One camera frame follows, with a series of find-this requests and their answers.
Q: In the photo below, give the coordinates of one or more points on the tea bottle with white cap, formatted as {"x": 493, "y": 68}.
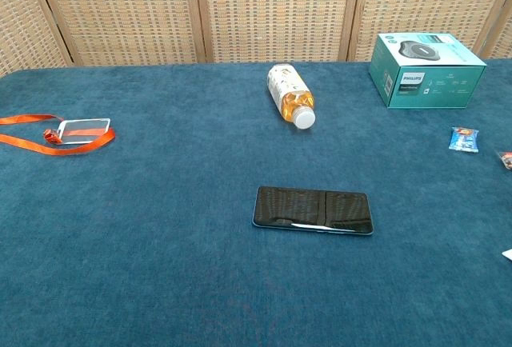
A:
{"x": 288, "y": 91}

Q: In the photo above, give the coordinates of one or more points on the blue plush table cloth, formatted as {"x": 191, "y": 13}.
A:
{"x": 160, "y": 251}

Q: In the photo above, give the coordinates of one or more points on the clear badge holder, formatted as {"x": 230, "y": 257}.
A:
{"x": 86, "y": 125}

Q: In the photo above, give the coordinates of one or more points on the teal Philips product box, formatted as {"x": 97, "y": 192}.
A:
{"x": 432, "y": 87}

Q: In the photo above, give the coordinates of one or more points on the woven bamboo folding screen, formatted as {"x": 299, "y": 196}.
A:
{"x": 120, "y": 11}

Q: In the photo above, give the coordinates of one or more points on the blue snack packet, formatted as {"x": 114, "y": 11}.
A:
{"x": 463, "y": 140}

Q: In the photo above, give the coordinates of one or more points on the red snack packet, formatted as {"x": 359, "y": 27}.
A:
{"x": 507, "y": 160}

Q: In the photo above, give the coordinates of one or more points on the white card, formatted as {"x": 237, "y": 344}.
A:
{"x": 509, "y": 254}

